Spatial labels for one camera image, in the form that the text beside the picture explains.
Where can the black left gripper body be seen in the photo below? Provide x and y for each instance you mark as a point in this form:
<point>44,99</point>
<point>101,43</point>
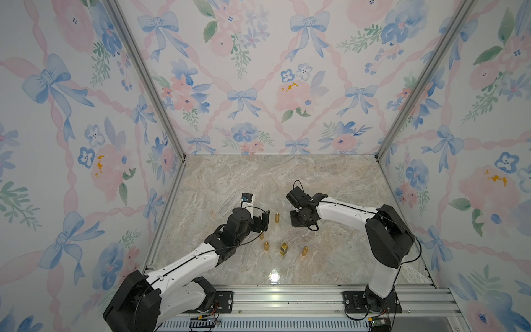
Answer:
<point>254,224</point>

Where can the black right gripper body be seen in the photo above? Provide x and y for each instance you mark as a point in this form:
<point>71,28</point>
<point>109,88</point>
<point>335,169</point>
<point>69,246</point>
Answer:
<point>297,219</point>

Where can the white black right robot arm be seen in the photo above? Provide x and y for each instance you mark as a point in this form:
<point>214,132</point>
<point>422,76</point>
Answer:
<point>389,237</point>

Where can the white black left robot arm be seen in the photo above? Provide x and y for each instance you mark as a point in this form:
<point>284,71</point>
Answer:
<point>144,301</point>

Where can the gold square lipstick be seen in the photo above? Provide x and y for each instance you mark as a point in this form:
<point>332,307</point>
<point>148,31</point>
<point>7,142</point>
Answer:
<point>284,248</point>

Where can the green circuit board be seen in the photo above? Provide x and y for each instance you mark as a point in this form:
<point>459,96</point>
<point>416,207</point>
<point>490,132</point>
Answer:
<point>380,325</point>

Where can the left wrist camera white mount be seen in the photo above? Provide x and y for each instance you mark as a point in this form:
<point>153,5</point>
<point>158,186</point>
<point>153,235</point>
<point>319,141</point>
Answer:
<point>247,202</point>

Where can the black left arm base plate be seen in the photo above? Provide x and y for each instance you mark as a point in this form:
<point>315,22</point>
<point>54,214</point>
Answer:
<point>219,302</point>

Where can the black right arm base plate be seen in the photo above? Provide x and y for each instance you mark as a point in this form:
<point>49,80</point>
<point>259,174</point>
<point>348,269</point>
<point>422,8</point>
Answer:
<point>362,302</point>

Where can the aluminium corner post left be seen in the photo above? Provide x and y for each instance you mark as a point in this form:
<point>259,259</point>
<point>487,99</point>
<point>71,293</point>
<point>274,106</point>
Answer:
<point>124,31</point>

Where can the aluminium corner post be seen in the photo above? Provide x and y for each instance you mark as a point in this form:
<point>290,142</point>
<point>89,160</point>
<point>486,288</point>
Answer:
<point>454,27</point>
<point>124,31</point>

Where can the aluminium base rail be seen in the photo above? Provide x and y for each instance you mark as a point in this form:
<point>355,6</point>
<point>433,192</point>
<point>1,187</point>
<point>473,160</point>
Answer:
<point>418,307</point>

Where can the aluminium corner post right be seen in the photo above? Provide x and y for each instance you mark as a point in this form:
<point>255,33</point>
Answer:
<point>454,27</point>

